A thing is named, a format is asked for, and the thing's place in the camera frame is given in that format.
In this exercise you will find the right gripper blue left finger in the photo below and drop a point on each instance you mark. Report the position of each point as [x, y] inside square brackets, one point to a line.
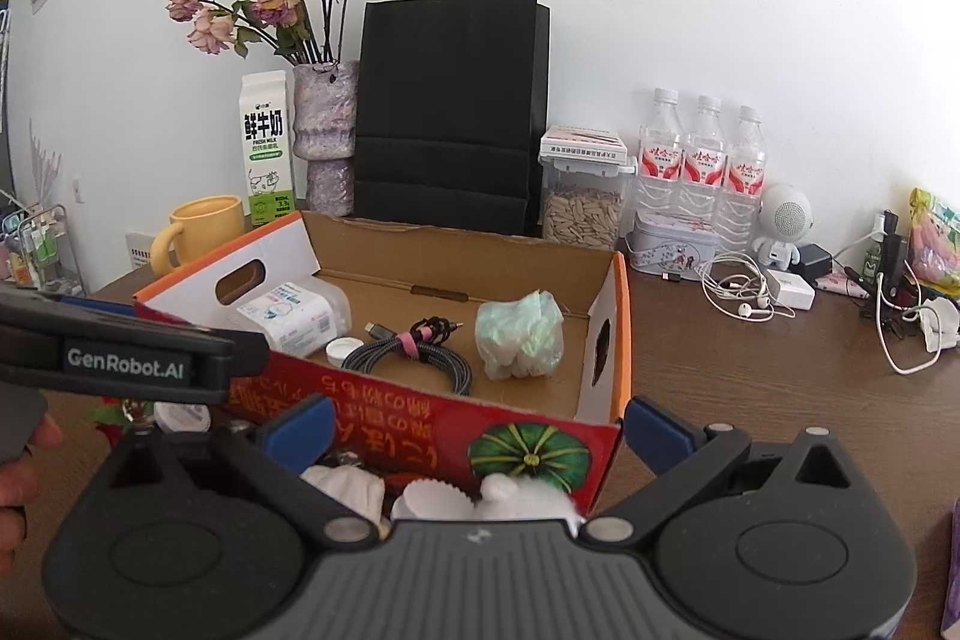
[301, 435]

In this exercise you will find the black power adapter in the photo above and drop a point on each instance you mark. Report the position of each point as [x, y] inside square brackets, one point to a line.
[812, 263]

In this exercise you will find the white charger block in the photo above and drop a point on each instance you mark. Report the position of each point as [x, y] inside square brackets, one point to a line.
[789, 290]

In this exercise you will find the left water bottle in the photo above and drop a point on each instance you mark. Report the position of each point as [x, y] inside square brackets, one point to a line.
[661, 153]

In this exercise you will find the white round robot toy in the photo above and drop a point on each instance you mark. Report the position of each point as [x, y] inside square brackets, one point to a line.
[784, 216]

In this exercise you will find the colourful snack bag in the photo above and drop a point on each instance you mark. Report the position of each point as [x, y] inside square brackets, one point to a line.
[934, 252]

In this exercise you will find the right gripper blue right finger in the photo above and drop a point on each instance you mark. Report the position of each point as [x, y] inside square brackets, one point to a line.
[657, 437]

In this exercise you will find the right water bottle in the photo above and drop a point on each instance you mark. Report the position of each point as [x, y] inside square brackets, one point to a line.
[743, 181]

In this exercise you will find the large white ribbed cap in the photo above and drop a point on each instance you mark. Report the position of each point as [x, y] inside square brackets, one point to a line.
[507, 498]

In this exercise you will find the red orange cardboard box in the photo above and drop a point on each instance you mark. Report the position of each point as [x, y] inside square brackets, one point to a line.
[427, 408]

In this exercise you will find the small white round lid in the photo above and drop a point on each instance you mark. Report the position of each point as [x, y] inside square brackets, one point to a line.
[338, 350]

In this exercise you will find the middle water bottle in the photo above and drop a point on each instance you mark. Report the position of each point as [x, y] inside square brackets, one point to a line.
[704, 162]

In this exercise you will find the purple textured vase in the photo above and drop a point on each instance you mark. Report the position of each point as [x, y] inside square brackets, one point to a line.
[325, 134]

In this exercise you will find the small green bottle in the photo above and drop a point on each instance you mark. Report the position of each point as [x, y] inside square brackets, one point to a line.
[872, 260]

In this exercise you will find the person's left hand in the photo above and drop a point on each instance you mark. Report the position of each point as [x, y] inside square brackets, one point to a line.
[19, 485]

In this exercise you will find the yellow ceramic mug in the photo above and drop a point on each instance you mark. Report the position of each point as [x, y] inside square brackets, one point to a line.
[194, 229]

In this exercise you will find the red artificial rose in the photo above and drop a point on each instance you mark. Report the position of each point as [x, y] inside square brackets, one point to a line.
[115, 417]

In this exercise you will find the clear seed storage container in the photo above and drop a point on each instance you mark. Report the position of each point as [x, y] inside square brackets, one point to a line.
[583, 202]

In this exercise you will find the white labelled jar lid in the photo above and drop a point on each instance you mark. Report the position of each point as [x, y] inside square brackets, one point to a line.
[178, 418]

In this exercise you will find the white fabric glove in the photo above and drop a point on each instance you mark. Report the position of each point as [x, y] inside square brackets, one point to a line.
[350, 485]

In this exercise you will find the flat white red box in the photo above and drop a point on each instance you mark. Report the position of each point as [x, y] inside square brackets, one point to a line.
[591, 144]

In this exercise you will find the water bottle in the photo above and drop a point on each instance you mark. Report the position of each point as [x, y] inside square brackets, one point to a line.
[661, 153]
[743, 181]
[704, 162]

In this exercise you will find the pink flat item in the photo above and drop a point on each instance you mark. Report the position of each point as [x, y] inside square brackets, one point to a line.
[840, 284]

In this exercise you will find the black paper shopping bag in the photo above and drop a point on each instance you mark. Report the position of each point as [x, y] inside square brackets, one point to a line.
[451, 106]

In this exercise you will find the wire rack with items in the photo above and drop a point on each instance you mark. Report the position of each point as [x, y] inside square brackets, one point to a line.
[38, 250]

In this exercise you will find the white paper cupcake liner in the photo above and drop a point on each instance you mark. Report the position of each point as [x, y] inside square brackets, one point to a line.
[426, 499]

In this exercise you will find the white green milk carton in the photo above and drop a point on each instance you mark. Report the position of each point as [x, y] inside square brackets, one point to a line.
[264, 113]

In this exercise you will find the white wired earphones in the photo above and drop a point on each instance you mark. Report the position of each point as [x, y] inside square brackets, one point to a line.
[736, 287]

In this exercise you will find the white wet wipes pack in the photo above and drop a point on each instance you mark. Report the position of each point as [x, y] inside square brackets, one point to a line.
[298, 318]

